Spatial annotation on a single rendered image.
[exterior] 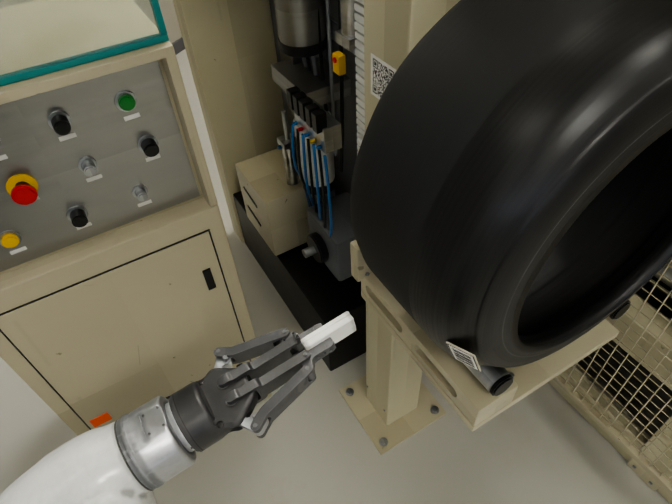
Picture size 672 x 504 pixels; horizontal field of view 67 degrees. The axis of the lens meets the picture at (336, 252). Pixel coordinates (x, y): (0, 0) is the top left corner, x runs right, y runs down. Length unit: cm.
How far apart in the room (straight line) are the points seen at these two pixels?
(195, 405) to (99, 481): 12
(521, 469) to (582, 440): 23
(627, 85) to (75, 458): 66
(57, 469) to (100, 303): 67
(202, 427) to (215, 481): 120
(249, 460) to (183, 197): 95
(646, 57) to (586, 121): 8
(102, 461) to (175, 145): 69
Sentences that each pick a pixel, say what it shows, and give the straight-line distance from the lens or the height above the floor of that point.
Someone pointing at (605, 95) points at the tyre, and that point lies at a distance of 55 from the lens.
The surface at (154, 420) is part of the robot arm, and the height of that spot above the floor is 113.
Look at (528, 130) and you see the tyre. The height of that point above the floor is 137.
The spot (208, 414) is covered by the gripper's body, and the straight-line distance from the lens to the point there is 61.
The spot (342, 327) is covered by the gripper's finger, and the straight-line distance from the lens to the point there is 64.
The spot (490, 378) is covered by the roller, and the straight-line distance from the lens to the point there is 87.
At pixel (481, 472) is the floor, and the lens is 180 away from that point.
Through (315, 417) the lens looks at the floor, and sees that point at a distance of 184.
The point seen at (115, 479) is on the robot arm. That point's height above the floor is 111.
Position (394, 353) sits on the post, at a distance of 142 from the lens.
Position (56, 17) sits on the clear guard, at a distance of 98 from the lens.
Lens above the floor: 165
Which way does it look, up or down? 46 degrees down
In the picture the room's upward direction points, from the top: 4 degrees counter-clockwise
